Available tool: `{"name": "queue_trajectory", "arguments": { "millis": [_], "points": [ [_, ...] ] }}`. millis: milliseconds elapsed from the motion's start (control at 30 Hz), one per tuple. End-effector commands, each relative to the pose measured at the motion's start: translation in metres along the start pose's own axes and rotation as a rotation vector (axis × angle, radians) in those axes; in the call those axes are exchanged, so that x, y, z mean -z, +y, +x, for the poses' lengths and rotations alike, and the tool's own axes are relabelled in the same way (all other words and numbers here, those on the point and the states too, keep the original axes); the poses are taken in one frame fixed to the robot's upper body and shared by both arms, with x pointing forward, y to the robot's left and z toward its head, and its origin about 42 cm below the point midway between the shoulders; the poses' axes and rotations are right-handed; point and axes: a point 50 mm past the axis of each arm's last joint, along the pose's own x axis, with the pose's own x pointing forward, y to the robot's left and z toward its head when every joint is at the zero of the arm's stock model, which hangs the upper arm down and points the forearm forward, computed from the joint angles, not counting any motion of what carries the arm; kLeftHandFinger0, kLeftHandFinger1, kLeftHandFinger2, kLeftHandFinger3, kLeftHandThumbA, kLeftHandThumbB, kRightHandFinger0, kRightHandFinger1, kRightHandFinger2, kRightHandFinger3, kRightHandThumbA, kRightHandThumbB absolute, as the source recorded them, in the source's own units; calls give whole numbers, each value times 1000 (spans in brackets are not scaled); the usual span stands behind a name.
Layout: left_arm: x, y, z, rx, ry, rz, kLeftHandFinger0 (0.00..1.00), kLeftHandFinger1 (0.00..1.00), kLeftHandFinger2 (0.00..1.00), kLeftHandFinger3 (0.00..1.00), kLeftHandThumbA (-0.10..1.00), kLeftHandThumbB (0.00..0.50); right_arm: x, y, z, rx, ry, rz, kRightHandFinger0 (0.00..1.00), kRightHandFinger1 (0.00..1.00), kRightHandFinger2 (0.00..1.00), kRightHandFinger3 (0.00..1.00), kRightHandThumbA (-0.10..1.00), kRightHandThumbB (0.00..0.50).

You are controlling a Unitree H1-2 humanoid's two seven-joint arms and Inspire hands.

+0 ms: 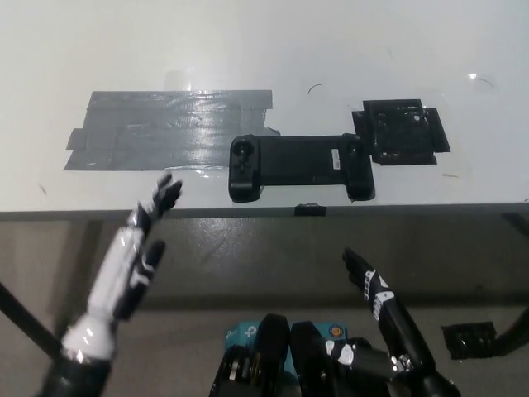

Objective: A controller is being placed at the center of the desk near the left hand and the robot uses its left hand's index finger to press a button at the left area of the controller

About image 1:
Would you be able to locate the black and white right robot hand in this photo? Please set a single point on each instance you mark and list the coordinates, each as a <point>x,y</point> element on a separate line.
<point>382,297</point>

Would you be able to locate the grey duct tape patch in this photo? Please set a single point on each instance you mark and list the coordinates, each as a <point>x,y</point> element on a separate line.
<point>165,132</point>

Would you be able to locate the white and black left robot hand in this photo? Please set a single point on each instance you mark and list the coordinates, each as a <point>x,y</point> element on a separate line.
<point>120,264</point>

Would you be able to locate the black floor tape patch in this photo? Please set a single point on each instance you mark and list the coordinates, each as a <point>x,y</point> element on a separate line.
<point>469,339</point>

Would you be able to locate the black robot torso blocks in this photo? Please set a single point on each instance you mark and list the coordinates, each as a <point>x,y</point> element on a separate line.
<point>273,343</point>

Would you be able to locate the black game controller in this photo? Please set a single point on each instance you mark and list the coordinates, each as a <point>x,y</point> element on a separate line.
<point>297,159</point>

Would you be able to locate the black square tape patch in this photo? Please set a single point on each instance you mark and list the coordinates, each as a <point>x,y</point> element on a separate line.
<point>398,132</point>

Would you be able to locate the teal cardboard box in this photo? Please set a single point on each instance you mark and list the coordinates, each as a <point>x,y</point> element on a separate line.
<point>241,335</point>

